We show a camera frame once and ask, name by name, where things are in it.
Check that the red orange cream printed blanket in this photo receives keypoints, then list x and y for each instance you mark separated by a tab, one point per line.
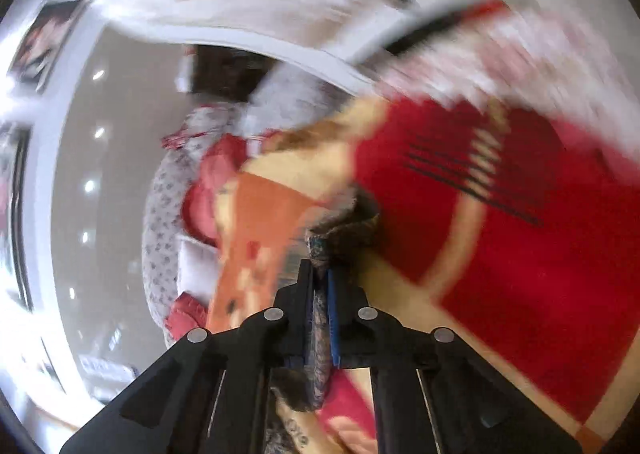
500	259

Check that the red heart cushion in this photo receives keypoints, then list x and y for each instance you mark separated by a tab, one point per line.
215	194
187	316

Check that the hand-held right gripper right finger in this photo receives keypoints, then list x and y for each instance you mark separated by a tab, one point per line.
334	319

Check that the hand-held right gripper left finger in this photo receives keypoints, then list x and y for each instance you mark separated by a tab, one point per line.
300	314

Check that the framed wall picture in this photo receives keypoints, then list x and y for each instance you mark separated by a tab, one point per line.
45	44

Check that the white pillow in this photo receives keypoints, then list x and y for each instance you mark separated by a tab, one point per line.
197	264

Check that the dark floral patterned garment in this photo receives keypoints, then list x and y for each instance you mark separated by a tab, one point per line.
322	384

